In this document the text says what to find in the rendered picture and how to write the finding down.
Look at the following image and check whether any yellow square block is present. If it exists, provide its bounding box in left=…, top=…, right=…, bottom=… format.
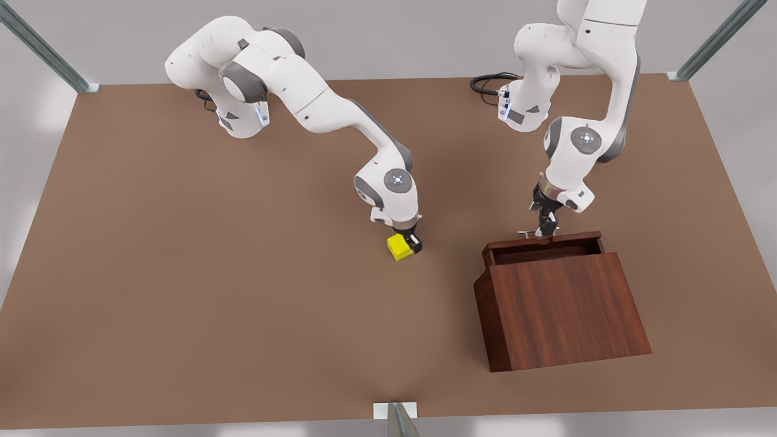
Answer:
left=387, top=234, right=415, bottom=262

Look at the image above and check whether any dark wooden drawer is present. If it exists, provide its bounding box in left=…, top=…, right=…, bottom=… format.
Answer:
left=482, top=230, right=606, bottom=266

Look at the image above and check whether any dark wooden drawer cabinet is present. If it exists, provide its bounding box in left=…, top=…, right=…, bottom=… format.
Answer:
left=473, top=252, right=653, bottom=373

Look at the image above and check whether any silver frame post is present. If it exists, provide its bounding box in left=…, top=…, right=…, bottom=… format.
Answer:
left=372, top=401, right=420, bottom=437
left=0, top=0, right=101, bottom=94
left=666, top=0, right=769, bottom=82

